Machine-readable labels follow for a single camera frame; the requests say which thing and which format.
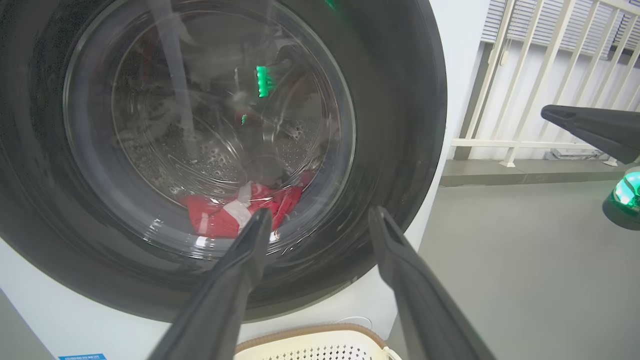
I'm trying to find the steel perforated washer drum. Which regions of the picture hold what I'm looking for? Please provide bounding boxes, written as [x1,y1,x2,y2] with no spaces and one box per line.
[112,20,346,201]

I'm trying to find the cream perforated laundry basket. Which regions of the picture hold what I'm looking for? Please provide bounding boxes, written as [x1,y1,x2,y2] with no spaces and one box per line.
[234,323,403,360]

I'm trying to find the white washing machine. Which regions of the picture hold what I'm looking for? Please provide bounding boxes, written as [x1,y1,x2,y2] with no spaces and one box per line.
[0,0,491,360]

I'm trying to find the black round glass washer door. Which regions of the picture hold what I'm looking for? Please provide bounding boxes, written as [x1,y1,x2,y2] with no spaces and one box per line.
[0,0,448,323]

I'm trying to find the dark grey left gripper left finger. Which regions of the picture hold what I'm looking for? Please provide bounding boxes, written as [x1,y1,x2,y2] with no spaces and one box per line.
[150,207,273,360]

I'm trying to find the red and white garment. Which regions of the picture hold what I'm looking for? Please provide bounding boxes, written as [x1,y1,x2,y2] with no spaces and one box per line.
[179,170,316,240]

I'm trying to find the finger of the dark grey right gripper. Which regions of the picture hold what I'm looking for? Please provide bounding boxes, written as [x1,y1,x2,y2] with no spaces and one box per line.
[541,104,640,165]

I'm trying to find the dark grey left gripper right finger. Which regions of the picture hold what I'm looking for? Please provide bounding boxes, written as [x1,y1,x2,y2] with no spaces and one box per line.
[368,206,496,360]

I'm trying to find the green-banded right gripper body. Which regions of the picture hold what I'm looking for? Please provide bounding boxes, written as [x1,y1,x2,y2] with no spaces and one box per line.
[602,167,640,231]

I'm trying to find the white slatted railing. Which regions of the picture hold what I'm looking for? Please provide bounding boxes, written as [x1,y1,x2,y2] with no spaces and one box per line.
[451,0,640,168]

